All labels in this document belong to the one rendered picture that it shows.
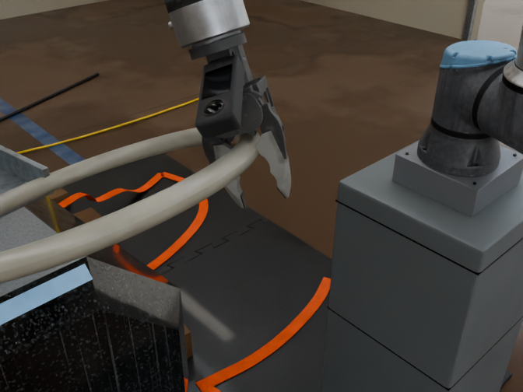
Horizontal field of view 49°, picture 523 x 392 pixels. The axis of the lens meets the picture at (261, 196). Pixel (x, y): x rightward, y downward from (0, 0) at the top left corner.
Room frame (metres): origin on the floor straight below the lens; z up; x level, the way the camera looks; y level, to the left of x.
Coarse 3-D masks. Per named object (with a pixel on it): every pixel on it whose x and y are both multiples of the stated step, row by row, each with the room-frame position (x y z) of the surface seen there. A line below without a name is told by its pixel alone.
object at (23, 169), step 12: (0, 156) 0.91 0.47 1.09; (12, 156) 0.88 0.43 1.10; (24, 156) 0.88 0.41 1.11; (0, 168) 0.92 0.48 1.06; (12, 168) 0.89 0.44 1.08; (24, 168) 0.86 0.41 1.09; (36, 168) 0.84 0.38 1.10; (0, 180) 0.87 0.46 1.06; (12, 180) 0.87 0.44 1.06; (24, 180) 0.87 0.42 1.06; (0, 192) 0.83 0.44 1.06; (24, 204) 0.79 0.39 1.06; (0, 216) 0.76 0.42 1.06
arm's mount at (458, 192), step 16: (416, 144) 1.28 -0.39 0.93; (400, 160) 1.22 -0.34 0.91; (416, 160) 1.20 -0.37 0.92; (512, 160) 1.20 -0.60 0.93; (400, 176) 1.22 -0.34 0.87; (416, 176) 1.18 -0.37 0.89; (432, 176) 1.16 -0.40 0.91; (448, 176) 1.13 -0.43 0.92; (480, 176) 1.13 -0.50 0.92; (496, 176) 1.13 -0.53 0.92; (512, 176) 1.19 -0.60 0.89; (432, 192) 1.15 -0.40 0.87; (448, 192) 1.12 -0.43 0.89; (464, 192) 1.09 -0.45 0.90; (480, 192) 1.08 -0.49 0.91; (496, 192) 1.14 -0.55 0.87; (464, 208) 1.09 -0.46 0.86; (480, 208) 1.10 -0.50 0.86
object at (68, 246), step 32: (192, 128) 0.86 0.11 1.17; (96, 160) 0.87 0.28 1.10; (128, 160) 0.87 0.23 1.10; (224, 160) 0.57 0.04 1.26; (32, 192) 0.80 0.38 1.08; (160, 192) 0.50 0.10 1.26; (192, 192) 0.51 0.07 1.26; (96, 224) 0.46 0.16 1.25; (128, 224) 0.46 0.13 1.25; (0, 256) 0.44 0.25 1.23; (32, 256) 0.43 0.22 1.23; (64, 256) 0.43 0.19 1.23
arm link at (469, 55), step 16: (448, 48) 1.22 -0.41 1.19; (464, 48) 1.21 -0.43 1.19; (480, 48) 1.20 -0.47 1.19; (496, 48) 1.20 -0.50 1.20; (512, 48) 1.19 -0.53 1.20; (448, 64) 1.19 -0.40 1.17; (464, 64) 1.16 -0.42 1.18; (480, 64) 1.14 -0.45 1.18; (496, 64) 1.14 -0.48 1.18; (448, 80) 1.18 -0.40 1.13; (464, 80) 1.15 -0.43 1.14; (480, 80) 1.13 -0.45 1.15; (448, 96) 1.17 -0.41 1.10; (464, 96) 1.14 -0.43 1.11; (480, 96) 1.10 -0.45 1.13; (432, 112) 1.24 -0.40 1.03; (448, 112) 1.17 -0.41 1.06; (464, 112) 1.13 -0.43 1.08; (448, 128) 1.17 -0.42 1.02; (464, 128) 1.15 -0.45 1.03
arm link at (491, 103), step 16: (512, 64) 1.07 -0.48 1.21; (496, 80) 1.10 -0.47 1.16; (512, 80) 1.03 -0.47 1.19; (496, 96) 1.07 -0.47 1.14; (512, 96) 1.02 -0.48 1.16; (480, 112) 1.09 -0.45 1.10; (496, 112) 1.06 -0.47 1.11; (512, 112) 1.02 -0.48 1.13; (480, 128) 1.11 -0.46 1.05; (496, 128) 1.05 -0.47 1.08; (512, 128) 1.02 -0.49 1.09; (512, 144) 1.02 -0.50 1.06
